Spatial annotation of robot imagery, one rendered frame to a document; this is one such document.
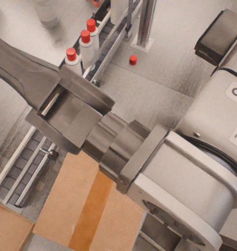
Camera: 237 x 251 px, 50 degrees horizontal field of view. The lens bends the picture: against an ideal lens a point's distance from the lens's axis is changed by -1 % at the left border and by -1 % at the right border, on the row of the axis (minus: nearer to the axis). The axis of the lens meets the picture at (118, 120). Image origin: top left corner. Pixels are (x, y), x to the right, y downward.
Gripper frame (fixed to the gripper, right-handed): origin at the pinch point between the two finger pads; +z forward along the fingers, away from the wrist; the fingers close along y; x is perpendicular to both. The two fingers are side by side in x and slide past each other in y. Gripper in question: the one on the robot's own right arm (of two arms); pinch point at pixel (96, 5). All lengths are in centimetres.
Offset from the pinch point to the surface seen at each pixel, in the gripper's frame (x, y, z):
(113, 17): 5.1, -5.3, 9.0
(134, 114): 32.6, 29.3, 18.6
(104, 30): 3.2, -0.6, 13.5
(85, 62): 6.6, 22.6, 7.6
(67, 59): 5.2, 30.6, -3.7
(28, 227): 18, 85, 18
